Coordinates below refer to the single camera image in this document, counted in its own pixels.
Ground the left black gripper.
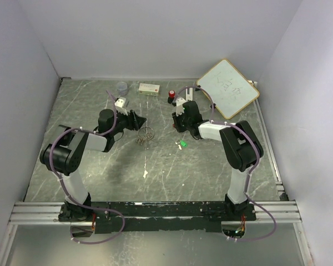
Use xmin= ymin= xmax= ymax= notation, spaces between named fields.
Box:
xmin=110 ymin=108 xmax=147 ymax=136

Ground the wire keyring with keys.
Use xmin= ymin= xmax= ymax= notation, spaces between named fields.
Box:
xmin=137 ymin=126 xmax=155 ymax=146

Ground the green tagged key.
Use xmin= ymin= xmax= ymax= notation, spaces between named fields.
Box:
xmin=175 ymin=140 xmax=188 ymax=150

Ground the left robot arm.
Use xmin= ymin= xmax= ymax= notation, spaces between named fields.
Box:
xmin=39 ymin=109 xmax=147 ymax=221

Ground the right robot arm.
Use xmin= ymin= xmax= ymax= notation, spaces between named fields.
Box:
xmin=172 ymin=98 xmax=264 ymax=221

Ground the white stapler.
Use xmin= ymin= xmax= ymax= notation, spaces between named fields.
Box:
xmin=185 ymin=87 xmax=193 ymax=101

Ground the red black stamp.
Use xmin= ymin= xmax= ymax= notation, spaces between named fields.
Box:
xmin=168 ymin=90 xmax=175 ymax=104

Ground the white green staples box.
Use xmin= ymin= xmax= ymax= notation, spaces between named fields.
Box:
xmin=138 ymin=83 xmax=160 ymax=96

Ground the clear plastic cup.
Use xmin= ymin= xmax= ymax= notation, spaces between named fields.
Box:
xmin=116 ymin=81 xmax=128 ymax=96

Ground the yellow framed whiteboard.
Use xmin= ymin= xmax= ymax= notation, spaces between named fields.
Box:
xmin=196 ymin=59 xmax=260 ymax=119

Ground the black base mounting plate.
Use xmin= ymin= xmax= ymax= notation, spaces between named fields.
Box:
xmin=58 ymin=201 xmax=256 ymax=234

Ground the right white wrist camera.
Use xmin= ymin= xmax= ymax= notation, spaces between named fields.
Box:
xmin=175 ymin=97 xmax=186 ymax=116

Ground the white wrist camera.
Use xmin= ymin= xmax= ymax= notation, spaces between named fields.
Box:
xmin=114 ymin=97 xmax=129 ymax=115
xmin=175 ymin=97 xmax=186 ymax=116

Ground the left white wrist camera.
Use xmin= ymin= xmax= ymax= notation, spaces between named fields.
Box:
xmin=114 ymin=97 xmax=129 ymax=115

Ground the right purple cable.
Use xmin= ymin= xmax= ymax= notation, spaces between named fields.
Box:
xmin=173 ymin=86 xmax=277 ymax=242

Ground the aluminium rail frame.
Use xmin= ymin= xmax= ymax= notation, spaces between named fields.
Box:
xmin=8 ymin=80 xmax=303 ymax=225

